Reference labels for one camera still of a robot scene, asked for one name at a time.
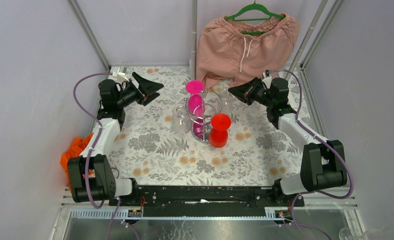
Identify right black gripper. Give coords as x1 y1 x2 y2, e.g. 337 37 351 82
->
228 77 274 108

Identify clear ribbed wine glass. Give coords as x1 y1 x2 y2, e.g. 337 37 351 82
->
219 88 234 116

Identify red plastic wine glass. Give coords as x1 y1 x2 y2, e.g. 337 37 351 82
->
209 113 232 148

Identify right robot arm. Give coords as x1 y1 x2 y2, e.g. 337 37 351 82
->
228 77 353 206

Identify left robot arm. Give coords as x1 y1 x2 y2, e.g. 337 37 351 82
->
67 72 164 209

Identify chrome wine glass rack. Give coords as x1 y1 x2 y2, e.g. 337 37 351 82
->
185 88 221 144

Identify clear wine glass left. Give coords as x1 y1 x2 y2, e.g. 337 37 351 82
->
171 105 188 134

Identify magenta plastic wine glass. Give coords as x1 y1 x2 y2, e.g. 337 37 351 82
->
186 80 204 140

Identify pink shorts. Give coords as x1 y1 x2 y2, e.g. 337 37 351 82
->
196 13 300 88

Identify floral table cloth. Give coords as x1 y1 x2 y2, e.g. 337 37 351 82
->
108 66 302 186

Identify orange cloth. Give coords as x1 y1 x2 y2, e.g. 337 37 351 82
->
60 133 93 192

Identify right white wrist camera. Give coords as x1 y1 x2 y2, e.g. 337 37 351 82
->
262 70 272 89

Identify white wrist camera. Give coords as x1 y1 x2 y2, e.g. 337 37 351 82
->
111 66 129 83
262 70 272 89

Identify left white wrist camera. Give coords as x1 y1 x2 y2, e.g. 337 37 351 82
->
111 66 129 83

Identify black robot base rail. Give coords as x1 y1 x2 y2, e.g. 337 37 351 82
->
120 185 304 218

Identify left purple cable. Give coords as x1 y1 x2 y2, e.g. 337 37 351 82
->
73 72 122 240

